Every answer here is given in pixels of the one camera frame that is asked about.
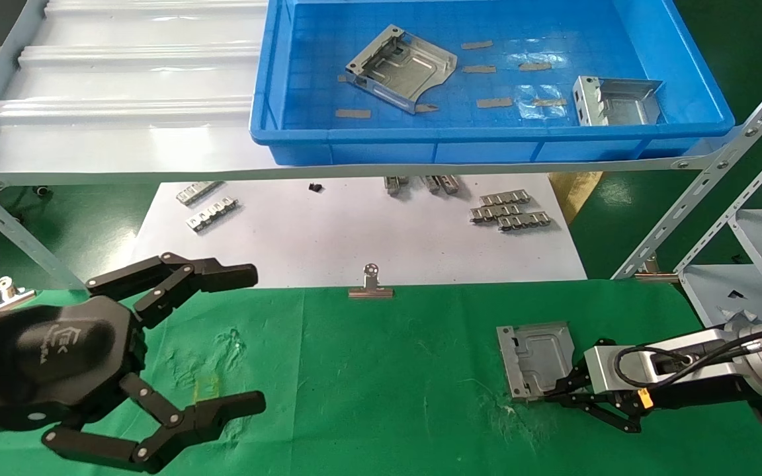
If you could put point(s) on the green felt cloth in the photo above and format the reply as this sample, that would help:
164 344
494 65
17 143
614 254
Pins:
368 396

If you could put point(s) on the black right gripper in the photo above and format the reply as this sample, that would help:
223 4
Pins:
669 395

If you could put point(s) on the stamped sheet metal bracket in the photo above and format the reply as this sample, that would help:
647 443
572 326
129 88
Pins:
407 66
540 357
619 106

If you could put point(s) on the clear plastic film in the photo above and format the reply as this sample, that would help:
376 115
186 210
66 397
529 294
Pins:
526 109

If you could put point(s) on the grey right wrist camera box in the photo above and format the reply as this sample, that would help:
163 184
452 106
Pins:
602 367

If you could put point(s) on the tan cardboard piece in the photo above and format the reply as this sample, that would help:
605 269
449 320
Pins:
573 192

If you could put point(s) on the white ribbed shelf panel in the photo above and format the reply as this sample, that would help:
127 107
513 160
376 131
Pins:
123 79

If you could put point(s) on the grey metal rack frame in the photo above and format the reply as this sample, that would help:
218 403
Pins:
156 177

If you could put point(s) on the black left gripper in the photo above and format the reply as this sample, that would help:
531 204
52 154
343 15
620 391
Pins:
50 363

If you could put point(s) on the grey metal shelf plate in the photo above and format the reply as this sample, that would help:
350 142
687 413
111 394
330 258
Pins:
705 291

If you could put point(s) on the blue plastic bin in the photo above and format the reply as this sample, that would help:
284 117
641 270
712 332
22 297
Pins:
328 26

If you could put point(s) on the white paper sheet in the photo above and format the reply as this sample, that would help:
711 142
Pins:
288 244

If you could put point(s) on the small yellow connector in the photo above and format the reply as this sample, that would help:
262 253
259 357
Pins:
645 398

